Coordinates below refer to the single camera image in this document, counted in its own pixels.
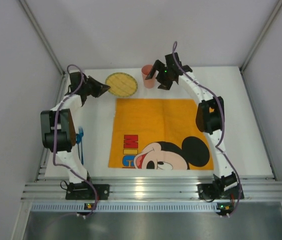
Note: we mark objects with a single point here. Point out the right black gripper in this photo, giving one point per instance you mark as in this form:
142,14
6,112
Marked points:
161,74

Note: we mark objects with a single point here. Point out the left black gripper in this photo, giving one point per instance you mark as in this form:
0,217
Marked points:
92,86

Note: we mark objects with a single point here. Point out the orange cartoon mouse cloth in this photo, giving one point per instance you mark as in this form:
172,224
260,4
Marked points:
158,134

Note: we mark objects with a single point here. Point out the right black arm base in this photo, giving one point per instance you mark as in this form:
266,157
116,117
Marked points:
208,193

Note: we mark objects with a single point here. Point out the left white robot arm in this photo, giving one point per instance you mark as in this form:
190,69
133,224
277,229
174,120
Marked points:
58,132

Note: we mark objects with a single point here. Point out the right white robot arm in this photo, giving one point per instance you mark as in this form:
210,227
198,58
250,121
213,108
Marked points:
210,120

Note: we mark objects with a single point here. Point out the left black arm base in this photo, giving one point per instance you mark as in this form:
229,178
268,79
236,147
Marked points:
83,191

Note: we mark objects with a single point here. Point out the pink plastic cup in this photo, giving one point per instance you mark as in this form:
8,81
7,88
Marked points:
148,83

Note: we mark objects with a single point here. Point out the woven bamboo round plate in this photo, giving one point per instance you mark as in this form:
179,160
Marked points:
121,84

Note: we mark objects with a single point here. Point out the blue metal fork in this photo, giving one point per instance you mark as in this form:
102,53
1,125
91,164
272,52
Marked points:
81,134

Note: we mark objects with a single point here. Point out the blue metal spoon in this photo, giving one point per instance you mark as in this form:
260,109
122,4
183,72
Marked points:
78,138

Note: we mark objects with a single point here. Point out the perforated metal cable strip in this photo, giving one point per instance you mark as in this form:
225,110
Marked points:
133,207

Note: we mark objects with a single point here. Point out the aluminium mounting rail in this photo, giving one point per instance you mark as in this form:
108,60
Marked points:
155,188

